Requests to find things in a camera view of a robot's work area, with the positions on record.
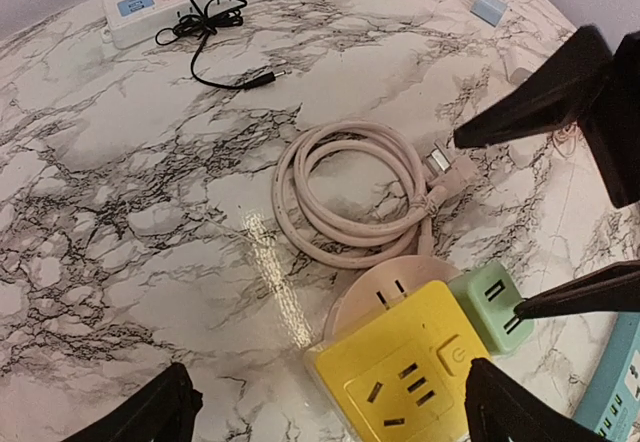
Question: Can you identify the yellow cube power socket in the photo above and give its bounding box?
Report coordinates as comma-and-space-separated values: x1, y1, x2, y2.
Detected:
305, 280, 489, 441

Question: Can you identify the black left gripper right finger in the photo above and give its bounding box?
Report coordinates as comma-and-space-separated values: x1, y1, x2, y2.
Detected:
465, 358, 603, 442

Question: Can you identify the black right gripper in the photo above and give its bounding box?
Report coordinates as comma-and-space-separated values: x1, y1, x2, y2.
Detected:
454, 25, 639, 208

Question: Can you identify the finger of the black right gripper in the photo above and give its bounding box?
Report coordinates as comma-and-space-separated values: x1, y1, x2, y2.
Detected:
514, 260, 639, 320

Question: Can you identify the white USB charger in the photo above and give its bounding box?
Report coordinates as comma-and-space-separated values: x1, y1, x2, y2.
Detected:
509, 67, 532, 86

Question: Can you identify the pink round power socket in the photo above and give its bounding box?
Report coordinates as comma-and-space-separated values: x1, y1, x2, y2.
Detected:
323, 255, 462, 341

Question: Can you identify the teal power strip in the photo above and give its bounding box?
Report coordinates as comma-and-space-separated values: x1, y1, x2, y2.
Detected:
573, 313, 639, 441

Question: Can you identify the green cube plug adapter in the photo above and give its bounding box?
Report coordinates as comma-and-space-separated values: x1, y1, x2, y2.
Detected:
447, 261, 535, 355

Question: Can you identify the light blue USB charger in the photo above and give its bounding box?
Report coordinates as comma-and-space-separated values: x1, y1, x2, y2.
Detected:
470, 0, 508, 27

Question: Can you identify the black power adapter with cable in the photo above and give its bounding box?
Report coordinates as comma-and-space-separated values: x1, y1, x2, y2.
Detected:
154, 0, 287, 92

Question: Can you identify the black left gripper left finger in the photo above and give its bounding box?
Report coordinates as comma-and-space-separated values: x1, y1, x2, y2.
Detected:
65, 363, 203, 442

